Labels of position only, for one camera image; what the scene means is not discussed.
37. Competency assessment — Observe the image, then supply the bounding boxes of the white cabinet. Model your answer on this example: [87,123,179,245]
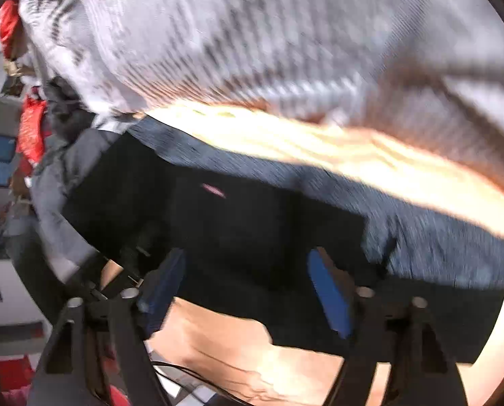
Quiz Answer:
[0,258,52,362]

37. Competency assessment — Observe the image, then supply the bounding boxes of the black cable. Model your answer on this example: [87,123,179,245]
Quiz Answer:
[150,361,246,406]

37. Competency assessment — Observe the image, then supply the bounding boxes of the beige fleece blanket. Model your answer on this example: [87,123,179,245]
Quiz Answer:
[144,101,504,406]

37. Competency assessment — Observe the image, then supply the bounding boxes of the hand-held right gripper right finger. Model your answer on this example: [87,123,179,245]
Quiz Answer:
[307,247,468,406]

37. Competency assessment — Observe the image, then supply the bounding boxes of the grey striped quilt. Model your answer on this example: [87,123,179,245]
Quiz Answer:
[19,0,504,204]

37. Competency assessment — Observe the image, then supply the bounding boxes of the red printed bag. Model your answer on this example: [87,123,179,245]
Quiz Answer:
[15,95,50,166]

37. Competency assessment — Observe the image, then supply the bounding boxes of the black pants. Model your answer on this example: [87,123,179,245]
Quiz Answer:
[62,131,504,364]

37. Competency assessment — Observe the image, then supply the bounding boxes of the red cloth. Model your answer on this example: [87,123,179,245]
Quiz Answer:
[0,355,39,406]

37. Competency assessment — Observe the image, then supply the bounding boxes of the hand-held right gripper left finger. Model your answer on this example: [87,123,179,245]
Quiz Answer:
[26,247,189,406]

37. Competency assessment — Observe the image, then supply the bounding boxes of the blue patterned mat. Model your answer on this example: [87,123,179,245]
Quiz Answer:
[129,116,504,292]

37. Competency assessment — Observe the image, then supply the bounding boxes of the grey crumpled cloth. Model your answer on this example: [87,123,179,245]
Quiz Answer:
[7,127,123,284]

